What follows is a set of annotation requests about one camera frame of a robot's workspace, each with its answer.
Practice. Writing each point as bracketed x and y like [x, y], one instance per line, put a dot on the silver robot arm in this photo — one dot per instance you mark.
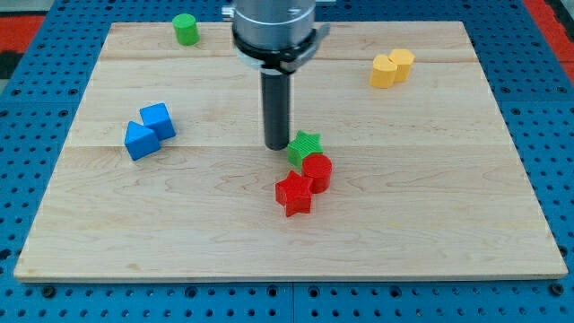
[275, 36]

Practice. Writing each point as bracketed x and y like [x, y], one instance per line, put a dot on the green star block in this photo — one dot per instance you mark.
[303, 146]

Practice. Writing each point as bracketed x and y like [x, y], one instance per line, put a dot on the red cylinder block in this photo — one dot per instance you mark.
[318, 167]

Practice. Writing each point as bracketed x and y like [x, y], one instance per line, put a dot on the red star block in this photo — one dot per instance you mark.
[293, 194]

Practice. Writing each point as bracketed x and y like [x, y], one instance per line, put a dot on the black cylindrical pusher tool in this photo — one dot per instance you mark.
[276, 96]

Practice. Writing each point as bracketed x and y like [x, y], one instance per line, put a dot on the light wooden board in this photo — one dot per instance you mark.
[164, 176]

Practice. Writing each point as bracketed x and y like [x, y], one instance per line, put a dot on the yellow heart block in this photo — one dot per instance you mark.
[383, 72]

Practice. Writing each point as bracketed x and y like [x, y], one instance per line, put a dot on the blue cube block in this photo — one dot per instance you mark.
[158, 119]

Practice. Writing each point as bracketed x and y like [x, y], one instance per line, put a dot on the blue triangle block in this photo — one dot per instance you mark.
[140, 141]

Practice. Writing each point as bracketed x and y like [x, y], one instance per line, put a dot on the yellow hexagon block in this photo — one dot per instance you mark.
[403, 58]

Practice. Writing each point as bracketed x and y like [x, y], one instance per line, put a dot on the green cylinder block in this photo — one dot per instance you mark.
[185, 28]

